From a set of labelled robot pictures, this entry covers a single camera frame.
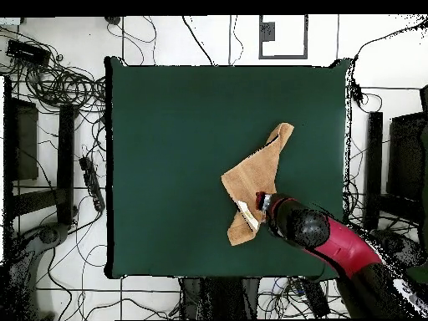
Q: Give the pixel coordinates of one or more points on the tan terry towel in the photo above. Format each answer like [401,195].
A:
[257,174]

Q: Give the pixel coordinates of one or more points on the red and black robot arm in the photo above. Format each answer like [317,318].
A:
[341,247]

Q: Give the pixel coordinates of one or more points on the dark green tablecloth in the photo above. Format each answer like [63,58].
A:
[167,133]

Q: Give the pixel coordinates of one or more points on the black plug adapter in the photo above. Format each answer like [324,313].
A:
[357,94]

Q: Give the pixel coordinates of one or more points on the grey stand base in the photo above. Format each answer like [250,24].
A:
[398,247]
[50,234]

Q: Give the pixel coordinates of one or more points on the small grey square plate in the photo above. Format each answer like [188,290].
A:
[267,31]

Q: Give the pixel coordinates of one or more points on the black power strip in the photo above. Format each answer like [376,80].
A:
[92,182]

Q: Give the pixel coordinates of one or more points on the green rounded object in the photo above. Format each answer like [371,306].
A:
[419,274]

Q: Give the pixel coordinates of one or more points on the small dark object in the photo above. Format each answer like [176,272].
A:
[112,20]

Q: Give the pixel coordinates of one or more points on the black rectangular box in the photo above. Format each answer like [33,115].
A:
[26,51]

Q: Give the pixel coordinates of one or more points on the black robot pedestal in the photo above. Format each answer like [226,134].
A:
[217,297]

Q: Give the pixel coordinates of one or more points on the black frame stand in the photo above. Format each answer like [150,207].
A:
[65,160]
[373,167]

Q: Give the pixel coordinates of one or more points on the grey rectangular floor frame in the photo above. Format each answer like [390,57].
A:
[284,57]

